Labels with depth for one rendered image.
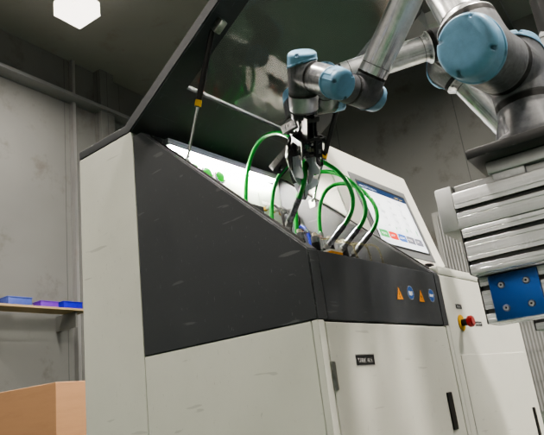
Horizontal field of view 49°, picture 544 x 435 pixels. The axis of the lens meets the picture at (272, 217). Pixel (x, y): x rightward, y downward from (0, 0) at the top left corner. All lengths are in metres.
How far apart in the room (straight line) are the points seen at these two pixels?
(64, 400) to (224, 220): 1.97
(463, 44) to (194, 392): 1.00
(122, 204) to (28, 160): 7.87
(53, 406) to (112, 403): 1.49
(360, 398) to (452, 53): 0.75
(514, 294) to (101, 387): 1.17
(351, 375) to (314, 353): 0.11
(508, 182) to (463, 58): 0.24
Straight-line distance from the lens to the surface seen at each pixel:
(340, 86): 1.41
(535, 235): 1.16
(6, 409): 3.59
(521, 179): 1.18
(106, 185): 1.92
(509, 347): 2.38
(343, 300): 1.39
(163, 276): 1.64
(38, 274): 9.21
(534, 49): 1.28
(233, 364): 1.45
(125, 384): 1.75
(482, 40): 1.14
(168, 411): 1.62
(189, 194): 1.61
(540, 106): 1.23
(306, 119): 1.51
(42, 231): 9.43
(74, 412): 3.32
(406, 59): 1.80
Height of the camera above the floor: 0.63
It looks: 17 degrees up
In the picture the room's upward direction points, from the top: 7 degrees counter-clockwise
